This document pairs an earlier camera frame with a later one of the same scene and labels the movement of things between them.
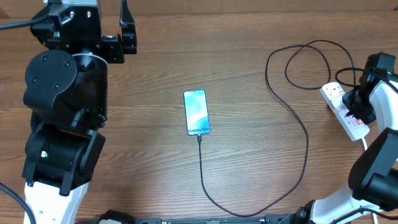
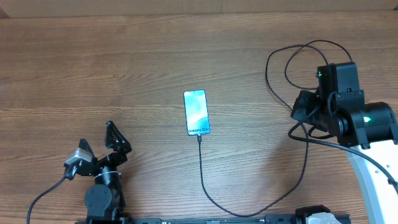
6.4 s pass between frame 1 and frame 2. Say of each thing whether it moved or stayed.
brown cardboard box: stayed
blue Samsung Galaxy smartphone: stayed
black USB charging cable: moved
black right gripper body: moved
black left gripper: moved
